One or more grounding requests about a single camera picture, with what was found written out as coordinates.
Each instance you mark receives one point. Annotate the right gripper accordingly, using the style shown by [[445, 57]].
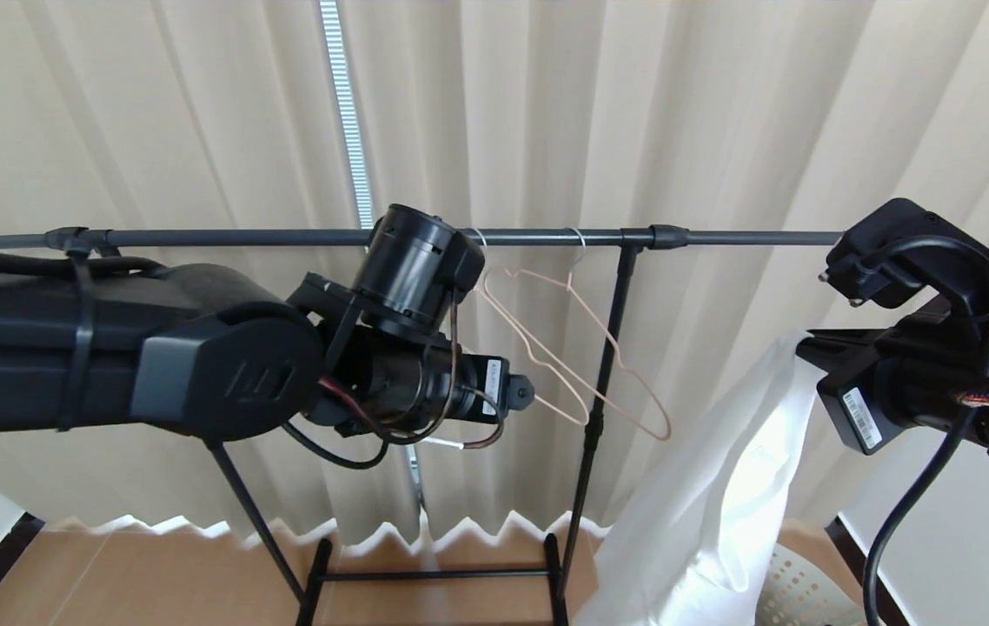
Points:
[[903, 382]]

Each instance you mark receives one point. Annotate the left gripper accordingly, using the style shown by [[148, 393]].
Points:
[[425, 382]]

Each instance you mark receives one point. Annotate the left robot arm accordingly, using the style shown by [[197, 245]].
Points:
[[69, 348]]

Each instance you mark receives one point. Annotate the black clothes rack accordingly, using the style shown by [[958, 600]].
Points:
[[286, 236]]

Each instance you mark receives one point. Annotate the beige curtain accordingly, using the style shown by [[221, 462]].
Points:
[[155, 113]]

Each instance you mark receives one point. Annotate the white laundry basket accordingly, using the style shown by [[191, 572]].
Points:
[[807, 591]]

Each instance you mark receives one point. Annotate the white garment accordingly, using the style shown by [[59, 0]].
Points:
[[703, 504]]

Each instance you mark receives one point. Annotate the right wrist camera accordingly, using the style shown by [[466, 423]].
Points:
[[903, 252]]

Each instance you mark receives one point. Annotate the pink clothes hanger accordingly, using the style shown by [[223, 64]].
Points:
[[664, 428], [577, 418]]

